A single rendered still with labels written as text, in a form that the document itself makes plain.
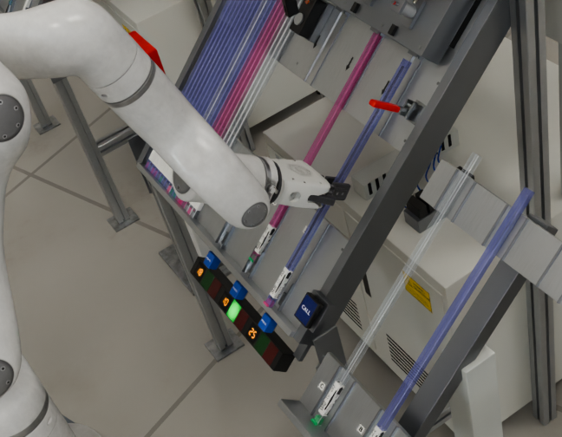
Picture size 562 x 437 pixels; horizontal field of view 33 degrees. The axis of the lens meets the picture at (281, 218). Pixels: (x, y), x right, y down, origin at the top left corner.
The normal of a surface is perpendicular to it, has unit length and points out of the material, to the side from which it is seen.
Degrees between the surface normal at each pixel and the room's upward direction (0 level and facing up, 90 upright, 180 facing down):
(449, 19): 90
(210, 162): 52
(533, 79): 90
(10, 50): 86
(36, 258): 0
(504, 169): 0
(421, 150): 90
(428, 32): 42
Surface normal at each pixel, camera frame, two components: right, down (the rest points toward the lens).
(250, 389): -0.22, -0.71
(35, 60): -0.26, 0.74
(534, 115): 0.52, 0.50
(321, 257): -0.72, -0.19
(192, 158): -0.01, 0.01
